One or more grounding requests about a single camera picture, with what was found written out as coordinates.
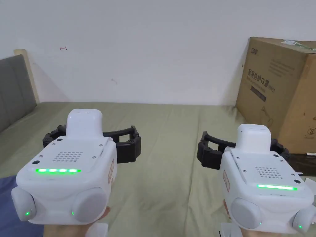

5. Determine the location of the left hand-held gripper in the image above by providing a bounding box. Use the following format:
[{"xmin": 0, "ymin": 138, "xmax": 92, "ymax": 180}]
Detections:
[{"xmin": 11, "ymin": 108, "xmax": 142, "ymax": 237}]

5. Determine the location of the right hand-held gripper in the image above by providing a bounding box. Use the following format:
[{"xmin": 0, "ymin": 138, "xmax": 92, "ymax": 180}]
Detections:
[{"xmin": 196, "ymin": 124, "xmax": 316, "ymax": 237}]

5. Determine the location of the person's right hand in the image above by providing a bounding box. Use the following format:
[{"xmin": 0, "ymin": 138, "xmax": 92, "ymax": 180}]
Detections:
[{"xmin": 223, "ymin": 199, "xmax": 300, "ymax": 237}]

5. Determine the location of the person's left hand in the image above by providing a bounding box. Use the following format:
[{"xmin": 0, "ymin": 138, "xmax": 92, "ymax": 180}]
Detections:
[{"xmin": 44, "ymin": 206, "xmax": 111, "ymax": 237}]

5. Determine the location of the large brown cardboard carton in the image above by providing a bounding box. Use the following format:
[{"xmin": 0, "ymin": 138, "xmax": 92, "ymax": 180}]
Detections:
[{"xmin": 235, "ymin": 37, "xmax": 316, "ymax": 154}]

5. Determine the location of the dark brown side table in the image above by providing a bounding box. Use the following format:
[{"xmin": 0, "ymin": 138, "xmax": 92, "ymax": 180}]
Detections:
[{"xmin": 287, "ymin": 152, "xmax": 316, "ymax": 177}]

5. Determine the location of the bed with pale green sheet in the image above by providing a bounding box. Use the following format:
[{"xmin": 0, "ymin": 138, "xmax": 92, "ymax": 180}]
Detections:
[{"xmin": 0, "ymin": 101, "xmax": 305, "ymax": 237}]

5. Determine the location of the grey padded headboard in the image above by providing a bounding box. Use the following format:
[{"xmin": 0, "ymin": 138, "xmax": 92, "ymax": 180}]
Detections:
[{"xmin": 0, "ymin": 49, "xmax": 40, "ymax": 134}]

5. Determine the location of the dark blue garment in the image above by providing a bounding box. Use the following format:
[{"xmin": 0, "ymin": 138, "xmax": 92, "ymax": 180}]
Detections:
[{"xmin": 0, "ymin": 175, "xmax": 45, "ymax": 237}]

